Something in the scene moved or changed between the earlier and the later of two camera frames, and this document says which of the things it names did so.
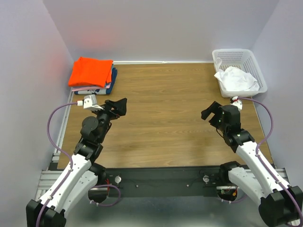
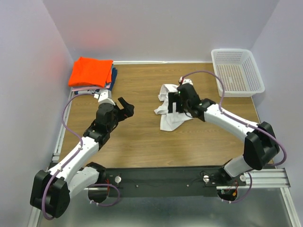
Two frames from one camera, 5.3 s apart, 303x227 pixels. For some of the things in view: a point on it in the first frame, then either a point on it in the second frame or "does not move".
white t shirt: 235,79 to 169,121
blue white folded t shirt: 104,91 does not move
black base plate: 192,181 does not move
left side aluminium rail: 63,128 does not move
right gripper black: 216,108 to 174,97
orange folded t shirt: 89,71 does not move
